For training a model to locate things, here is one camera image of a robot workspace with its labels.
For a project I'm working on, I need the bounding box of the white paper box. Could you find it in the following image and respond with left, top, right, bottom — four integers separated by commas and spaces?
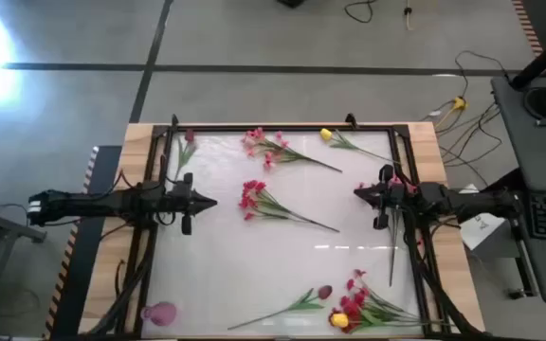
460, 183, 506, 252

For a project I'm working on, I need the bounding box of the grey metal stand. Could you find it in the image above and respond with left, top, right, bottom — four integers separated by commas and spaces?
0, 188, 49, 332

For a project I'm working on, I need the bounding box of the black cable bundle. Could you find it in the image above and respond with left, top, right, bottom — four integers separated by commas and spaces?
398, 207, 485, 336
87, 226, 154, 336

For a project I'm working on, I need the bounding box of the black desk leg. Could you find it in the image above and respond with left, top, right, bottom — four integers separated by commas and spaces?
508, 226, 539, 300

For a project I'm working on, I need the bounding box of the yellow floor cable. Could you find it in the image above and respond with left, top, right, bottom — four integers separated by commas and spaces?
433, 103, 501, 157
404, 0, 419, 32

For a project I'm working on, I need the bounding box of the grey desk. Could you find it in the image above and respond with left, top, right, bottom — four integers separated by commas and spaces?
490, 75, 546, 307

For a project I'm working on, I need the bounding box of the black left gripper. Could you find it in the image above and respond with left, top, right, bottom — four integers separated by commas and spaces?
168, 171, 218, 237

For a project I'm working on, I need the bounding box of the black monitor pole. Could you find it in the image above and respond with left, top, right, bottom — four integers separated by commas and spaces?
509, 23, 546, 91

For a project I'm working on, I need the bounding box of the dark red tulip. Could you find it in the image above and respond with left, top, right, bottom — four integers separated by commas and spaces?
173, 128, 199, 182
227, 284, 334, 332

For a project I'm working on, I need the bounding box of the black aluminium table frame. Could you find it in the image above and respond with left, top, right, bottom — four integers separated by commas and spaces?
133, 123, 447, 340

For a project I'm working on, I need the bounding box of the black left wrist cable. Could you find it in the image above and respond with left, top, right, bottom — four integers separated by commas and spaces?
156, 210, 178, 227

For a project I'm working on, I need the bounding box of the black coiled cable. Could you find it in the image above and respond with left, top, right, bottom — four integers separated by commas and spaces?
522, 83, 546, 122

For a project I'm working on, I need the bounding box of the purple glass vase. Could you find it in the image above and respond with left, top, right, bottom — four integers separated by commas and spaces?
139, 301, 178, 328

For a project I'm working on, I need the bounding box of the red flower spray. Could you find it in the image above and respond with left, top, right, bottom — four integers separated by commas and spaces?
328, 268, 445, 335
238, 179, 340, 234

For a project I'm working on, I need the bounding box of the white table mat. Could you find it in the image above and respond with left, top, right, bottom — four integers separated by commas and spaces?
142, 131, 426, 338

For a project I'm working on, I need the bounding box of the black floor cable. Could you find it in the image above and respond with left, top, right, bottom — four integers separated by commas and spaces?
438, 106, 504, 188
453, 49, 511, 99
343, 0, 378, 25

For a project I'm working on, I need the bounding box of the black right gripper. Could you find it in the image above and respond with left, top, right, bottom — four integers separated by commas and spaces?
353, 164, 406, 231

